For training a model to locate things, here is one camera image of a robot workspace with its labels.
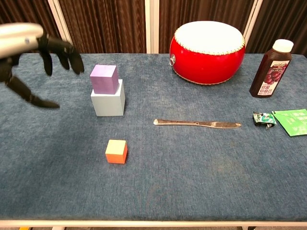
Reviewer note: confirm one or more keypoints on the dark juice bottle white cap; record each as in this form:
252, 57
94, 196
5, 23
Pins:
271, 72

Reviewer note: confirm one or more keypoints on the medium purple cube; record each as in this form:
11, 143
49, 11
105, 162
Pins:
103, 80

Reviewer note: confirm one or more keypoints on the small green module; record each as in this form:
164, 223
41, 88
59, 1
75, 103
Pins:
263, 119

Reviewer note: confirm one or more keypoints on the red drum white skin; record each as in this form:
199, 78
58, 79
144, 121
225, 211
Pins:
207, 57

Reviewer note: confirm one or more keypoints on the small orange yellow cube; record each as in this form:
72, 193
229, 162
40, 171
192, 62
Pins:
116, 152

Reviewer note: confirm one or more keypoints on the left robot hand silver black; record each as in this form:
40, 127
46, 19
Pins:
16, 38

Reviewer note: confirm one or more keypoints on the metal table knife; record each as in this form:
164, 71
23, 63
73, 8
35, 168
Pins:
196, 123

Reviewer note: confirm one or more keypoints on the large light blue cube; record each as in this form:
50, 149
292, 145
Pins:
108, 105

